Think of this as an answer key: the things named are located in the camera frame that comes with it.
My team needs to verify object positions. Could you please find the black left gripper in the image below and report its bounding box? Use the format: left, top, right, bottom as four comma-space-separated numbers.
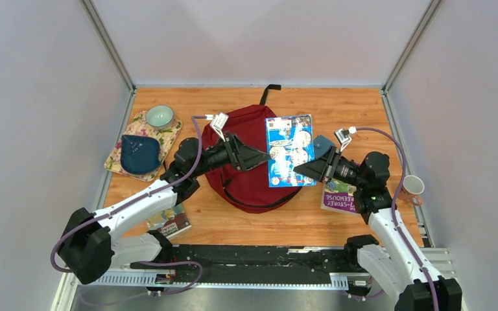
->
191, 131, 270, 178

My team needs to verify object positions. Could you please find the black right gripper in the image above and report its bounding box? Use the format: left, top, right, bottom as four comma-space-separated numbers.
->
292, 146, 366, 189

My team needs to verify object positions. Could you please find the red backpack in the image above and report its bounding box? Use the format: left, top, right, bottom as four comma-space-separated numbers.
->
206, 84, 302, 214

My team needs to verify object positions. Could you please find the blue comic book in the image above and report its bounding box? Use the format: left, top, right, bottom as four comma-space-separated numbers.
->
265, 114, 316, 188

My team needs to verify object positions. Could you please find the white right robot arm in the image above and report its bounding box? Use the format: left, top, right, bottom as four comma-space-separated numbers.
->
294, 146, 462, 310

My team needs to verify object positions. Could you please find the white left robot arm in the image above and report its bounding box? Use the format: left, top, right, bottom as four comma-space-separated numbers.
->
51, 132, 271, 284

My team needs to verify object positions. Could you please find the blue snap wallet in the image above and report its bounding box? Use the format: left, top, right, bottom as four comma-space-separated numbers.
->
313, 135, 335, 159

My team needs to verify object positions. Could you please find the purple treehouse book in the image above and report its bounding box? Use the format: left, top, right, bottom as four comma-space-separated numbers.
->
320, 179, 358, 214

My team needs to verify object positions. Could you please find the floral tray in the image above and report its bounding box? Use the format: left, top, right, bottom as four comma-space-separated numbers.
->
104, 111, 183, 182

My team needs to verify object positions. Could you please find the orange white mug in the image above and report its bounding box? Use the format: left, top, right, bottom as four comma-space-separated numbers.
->
400, 175, 425, 206

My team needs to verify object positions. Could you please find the yellow cover book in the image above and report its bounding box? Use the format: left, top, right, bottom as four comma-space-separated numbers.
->
147, 204, 192, 240

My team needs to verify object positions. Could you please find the light green ceramic bowl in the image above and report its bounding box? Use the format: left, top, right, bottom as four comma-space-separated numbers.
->
145, 105, 174, 130

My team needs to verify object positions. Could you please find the dark blue leaf plate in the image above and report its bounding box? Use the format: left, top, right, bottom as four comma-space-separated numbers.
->
120, 135, 161, 175

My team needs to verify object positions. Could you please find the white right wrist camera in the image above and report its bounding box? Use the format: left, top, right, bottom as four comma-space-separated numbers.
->
334, 126, 357, 154

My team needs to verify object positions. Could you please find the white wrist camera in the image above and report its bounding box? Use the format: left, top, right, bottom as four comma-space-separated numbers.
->
334, 126, 357, 154
205, 112, 229, 141

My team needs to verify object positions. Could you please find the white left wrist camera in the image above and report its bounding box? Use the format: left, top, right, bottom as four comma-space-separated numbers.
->
205, 112, 229, 141

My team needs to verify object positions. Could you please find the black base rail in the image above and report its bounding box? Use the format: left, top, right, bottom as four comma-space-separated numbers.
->
129, 244, 387, 285

